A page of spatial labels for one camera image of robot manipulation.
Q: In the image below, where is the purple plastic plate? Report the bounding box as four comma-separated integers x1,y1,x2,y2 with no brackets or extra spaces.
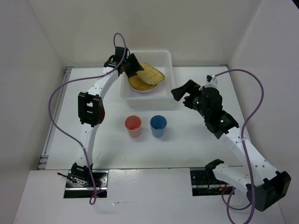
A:
132,89,156,95

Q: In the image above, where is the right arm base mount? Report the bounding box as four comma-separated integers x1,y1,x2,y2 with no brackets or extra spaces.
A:
190,168,232,196

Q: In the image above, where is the fan-shaped bamboo tray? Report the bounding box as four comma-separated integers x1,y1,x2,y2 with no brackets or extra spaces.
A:
137,63,165,84

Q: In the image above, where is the red plastic cup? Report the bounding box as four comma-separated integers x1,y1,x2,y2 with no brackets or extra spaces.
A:
125,115,142,138

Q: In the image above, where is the round bamboo tray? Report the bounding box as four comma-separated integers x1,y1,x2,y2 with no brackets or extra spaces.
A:
128,76,148,86

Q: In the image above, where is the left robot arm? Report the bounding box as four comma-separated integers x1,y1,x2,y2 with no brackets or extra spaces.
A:
71,47,143,187

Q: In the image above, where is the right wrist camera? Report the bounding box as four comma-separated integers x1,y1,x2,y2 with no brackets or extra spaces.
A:
205,75,218,89

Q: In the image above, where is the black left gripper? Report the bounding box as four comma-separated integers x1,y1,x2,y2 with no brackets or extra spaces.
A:
122,53,144,78

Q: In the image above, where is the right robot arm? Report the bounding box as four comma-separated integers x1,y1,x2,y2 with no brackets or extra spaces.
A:
171,80,291,211

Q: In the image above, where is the white plastic bin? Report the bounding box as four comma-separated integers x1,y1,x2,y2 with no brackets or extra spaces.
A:
120,49,175,110

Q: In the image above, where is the blue plastic cup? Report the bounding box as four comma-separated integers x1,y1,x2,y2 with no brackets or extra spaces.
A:
150,115,167,138

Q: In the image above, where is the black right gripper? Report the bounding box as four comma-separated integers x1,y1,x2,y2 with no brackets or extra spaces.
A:
171,79,209,119

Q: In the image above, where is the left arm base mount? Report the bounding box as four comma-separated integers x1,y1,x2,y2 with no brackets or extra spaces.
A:
57,170,109,199

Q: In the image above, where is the yellow plastic plate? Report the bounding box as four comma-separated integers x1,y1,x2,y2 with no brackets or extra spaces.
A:
129,84,157,92

